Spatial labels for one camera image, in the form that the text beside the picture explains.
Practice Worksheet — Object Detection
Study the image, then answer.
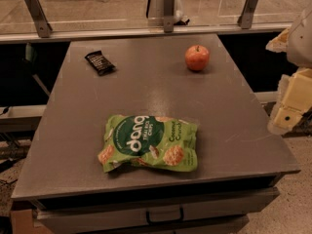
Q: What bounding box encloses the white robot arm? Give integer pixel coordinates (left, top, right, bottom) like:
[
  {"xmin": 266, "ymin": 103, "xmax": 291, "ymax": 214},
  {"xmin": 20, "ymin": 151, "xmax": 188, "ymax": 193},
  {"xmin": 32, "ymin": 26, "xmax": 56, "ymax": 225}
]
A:
[{"xmin": 265, "ymin": 4, "xmax": 312, "ymax": 135}]

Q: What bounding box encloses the black snack bar wrapper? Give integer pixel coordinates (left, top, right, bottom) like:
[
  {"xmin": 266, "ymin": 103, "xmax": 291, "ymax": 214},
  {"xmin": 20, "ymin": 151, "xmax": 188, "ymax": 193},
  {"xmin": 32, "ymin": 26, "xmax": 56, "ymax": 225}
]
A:
[{"xmin": 85, "ymin": 51, "xmax": 115, "ymax": 76}]

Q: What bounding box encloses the right metal rail bracket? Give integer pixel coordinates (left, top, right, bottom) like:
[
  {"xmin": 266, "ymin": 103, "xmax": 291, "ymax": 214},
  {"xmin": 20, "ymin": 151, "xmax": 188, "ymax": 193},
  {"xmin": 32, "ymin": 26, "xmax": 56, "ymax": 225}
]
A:
[{"xmin": 238, "ymin": 0, "xmax": 258, "ymax": 29}]

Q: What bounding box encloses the horizontal metal rail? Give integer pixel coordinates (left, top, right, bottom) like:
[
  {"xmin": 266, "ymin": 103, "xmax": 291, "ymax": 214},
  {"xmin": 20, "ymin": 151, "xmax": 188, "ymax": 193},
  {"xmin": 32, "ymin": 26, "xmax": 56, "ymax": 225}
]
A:
[{"xmin": 0, "ymin": 22, "xmax": 292, "ymax": 44}]

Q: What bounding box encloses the left metal rail bracket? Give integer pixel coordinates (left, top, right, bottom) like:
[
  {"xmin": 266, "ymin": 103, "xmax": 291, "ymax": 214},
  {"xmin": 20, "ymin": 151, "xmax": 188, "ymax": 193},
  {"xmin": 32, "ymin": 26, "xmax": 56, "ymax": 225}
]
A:
[{"xmin": 24, "ymin": 0, "xmax": 53, "ymax": 38}]

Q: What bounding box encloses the metal rail bracket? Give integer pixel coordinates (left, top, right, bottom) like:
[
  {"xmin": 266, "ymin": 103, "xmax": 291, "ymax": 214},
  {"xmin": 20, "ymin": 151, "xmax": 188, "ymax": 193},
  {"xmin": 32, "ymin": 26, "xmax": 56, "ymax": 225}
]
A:
[
  {"xmin": 238, "ymin": 0, "xmax": 258, "ymax": 29},
  {"xmin": 24, "ymin": 0, "xmax": 53, "ymax": 38},
  {"xmin": 163, "ymin": 0, "xmax": 175, "ymax": 33}
]

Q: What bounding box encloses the middle metal rail bracket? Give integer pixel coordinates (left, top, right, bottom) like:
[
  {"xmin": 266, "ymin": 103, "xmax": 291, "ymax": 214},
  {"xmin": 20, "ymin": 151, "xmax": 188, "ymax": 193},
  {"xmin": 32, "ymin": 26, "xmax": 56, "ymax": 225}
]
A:
[{"xmin": 163, "ymin": 0, "xmax": 175, "ymax": 33}]

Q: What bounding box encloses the yellow white gripper body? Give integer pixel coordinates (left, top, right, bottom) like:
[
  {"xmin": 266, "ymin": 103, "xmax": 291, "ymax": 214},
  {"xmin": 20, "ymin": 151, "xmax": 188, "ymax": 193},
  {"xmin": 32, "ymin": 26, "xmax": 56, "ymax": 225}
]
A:
[{"xmin": 267, "ymin": 67, "xmax": 312, "ymax": 135}]

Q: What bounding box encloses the green rice chip bag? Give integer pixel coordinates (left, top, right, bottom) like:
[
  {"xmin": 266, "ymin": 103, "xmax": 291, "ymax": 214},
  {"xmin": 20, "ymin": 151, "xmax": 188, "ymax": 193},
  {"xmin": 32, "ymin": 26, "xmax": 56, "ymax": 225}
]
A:
[{"xmin": 97, "ymin": 115, "xmax": 198, "ymax": 173}]

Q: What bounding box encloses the red apple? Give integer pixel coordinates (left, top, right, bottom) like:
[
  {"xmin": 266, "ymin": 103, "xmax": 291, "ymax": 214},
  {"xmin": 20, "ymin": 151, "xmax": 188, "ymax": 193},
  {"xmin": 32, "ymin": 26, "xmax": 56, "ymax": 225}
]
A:
[{"xmin": 184, "ymin": 45, "xmax": 210, "ymax": 71}]

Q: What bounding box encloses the grey drawer with black handle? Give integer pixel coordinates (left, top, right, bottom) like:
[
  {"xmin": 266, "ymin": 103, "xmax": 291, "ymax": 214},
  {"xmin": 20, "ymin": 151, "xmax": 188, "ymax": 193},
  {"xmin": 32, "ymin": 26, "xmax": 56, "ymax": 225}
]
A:
[{"xmin": 37, "ymin": 187, "xmax": 279, "ymax": 234}]

